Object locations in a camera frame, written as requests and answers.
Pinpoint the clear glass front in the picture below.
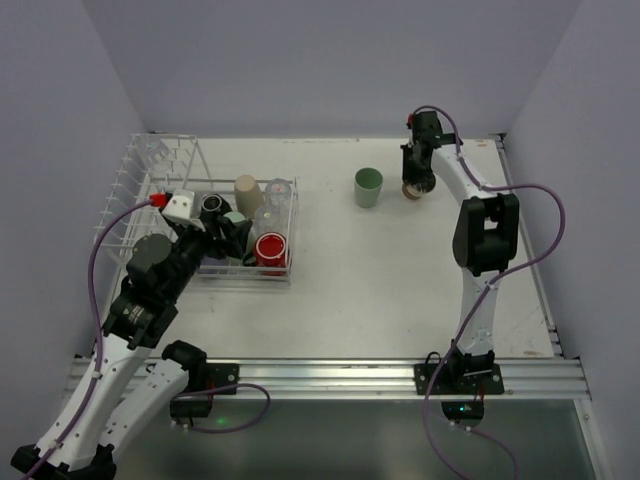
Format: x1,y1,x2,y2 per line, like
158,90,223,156
253,204,284,237

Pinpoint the tall beige cup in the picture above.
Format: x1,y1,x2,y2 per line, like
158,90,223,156
234,175,264,218

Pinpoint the clear glass back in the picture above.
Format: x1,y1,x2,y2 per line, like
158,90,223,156
264,178,291,210

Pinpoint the tall light green cup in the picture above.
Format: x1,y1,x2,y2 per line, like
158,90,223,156
222,211,252,241

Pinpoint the small clear faceted glass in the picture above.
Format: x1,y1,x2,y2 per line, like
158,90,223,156
134,136,173,172

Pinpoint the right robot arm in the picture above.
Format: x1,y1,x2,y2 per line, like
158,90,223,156
401,107,520,396

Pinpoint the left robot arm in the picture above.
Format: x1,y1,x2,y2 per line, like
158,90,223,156
11,227,240,479

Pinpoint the red mug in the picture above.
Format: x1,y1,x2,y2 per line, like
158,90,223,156
244,232,288,276

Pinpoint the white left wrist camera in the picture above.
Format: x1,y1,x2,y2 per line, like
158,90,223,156
161,189,205,231

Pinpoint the white wire dish rack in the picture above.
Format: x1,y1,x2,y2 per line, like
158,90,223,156
97,133,298,283

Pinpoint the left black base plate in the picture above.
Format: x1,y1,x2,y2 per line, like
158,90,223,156
169,362,239,426

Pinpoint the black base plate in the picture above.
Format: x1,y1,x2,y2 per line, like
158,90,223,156
169,362,239,426
429,364,505,427

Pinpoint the aluminium mounting rail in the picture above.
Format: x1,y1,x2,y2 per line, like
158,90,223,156
69,357,594,401

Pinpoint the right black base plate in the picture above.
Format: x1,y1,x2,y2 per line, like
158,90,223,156
429,364,505,427

